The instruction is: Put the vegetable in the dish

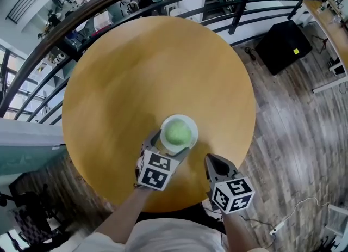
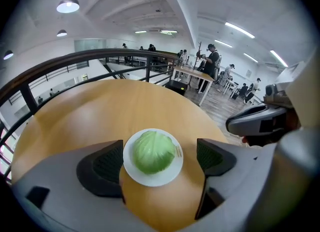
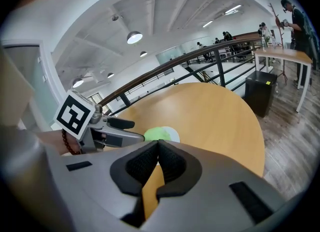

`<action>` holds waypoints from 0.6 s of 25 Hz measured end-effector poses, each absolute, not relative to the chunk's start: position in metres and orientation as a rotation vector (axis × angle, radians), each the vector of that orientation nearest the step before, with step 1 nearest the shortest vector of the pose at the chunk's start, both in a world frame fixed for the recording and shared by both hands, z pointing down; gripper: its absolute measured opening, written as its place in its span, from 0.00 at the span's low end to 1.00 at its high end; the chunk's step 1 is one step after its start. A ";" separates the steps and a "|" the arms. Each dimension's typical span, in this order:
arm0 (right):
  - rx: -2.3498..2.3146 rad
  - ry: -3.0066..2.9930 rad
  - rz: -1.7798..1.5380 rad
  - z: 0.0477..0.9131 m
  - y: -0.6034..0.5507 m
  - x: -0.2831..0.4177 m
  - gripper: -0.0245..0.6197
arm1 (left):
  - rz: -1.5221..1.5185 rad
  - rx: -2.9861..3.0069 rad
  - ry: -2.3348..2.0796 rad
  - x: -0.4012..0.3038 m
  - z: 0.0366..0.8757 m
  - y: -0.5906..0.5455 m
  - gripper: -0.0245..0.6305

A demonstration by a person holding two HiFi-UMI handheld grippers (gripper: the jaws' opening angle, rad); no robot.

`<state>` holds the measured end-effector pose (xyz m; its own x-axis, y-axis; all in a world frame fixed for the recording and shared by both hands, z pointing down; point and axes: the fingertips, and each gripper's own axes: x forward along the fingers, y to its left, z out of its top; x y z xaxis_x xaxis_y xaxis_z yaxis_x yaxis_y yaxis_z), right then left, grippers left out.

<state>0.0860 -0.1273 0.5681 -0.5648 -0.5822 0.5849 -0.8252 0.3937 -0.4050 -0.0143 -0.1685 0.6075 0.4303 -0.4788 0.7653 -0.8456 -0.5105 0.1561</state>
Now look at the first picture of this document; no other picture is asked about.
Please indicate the checkered floor mat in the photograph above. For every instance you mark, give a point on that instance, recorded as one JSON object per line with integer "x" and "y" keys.
{"x": 30, "y": 226}

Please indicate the person's left forearm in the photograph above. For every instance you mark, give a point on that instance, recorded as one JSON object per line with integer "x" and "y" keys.
{"x": 125, "y": 212}

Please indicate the white round plate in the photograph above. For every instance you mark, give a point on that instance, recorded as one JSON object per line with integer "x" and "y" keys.
{"x": 193, "y": 131}

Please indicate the white power strip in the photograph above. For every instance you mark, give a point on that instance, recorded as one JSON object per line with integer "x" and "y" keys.
{"x": 276, "y": 229}

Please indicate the person's right forearm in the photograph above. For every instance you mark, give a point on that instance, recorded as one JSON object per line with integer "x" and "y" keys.
{"x": 239, "y": 232}

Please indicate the rectangular wooden desk white legs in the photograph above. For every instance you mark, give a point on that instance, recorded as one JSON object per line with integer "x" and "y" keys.
{"x": 330, "y": 25}

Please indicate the person's black trousers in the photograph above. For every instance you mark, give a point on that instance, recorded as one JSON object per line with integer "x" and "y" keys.
{"x": 195, "y": 215}

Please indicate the crowd of distant people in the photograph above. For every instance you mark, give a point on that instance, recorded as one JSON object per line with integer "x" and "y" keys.
{"x": 54, "y": 19}

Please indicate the black cabinet box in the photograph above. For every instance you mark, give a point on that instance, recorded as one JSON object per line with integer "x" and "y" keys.
{"x": 282, "y": 46}

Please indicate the yellow sticky note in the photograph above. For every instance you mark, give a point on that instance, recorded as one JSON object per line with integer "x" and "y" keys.
{"x": 295, "y": 51}

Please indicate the round wooden table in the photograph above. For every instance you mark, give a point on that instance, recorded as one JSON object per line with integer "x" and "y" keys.
{"x": 40, "y": 52}

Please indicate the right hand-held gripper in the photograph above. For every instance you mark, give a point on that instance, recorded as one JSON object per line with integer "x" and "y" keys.
{"x": 232, "y": 195}

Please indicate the small white round table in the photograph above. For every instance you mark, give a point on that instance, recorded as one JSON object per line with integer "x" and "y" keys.
{"x": 82, "y": 26}

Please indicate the small black tripod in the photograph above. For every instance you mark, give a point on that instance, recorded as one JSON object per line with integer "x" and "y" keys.
{"x": 320, "y": 44}

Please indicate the white shopping bag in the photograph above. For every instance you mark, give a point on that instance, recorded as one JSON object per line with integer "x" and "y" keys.
{"x": 103, "y": 21}

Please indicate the white metal frame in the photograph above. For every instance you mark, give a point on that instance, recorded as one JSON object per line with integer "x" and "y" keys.
{"x": 337, "y": 218}

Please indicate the black stand equipment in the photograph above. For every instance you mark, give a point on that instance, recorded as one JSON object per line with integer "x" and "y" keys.
{"x": 32, "y": 199}

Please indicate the person's white shirt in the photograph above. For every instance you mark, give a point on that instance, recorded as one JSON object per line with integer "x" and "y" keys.
{"x": 174, "y": 237}

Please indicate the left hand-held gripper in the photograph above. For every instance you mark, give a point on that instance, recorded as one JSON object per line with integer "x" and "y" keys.
{"x": 155, "y": 172}

